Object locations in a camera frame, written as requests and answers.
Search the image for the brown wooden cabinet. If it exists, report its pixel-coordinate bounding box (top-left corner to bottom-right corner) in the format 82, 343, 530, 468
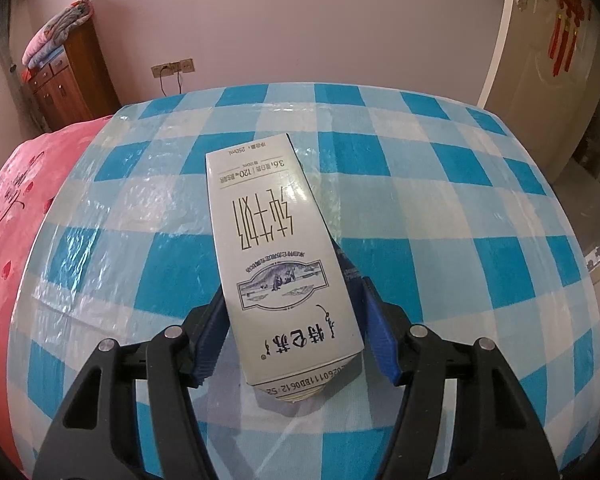
27, 21, 122, 134

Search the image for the red door decoration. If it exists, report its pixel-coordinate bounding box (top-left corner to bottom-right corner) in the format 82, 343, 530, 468
546, 0, 594, 77

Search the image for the folded floral quilt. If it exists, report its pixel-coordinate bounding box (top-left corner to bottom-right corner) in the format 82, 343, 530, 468
21, 0, 94, 69

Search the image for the wall socket panel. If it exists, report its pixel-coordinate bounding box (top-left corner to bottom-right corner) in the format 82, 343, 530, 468
151, 58, 196, 79

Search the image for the cream door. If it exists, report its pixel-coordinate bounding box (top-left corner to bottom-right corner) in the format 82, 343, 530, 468
476, 0, 600, 187

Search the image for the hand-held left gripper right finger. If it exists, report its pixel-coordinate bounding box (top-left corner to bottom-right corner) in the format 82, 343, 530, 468
360, 275, 561, 480

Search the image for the grey curtain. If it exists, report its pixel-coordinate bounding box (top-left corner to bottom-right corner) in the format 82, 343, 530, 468
0, 0, 46, 137

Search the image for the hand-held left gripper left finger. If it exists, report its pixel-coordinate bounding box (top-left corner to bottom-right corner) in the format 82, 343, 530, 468
32, 287, 231, 480

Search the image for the blue checkered table cover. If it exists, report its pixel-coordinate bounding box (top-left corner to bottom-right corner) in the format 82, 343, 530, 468
7, 81, 600, 480

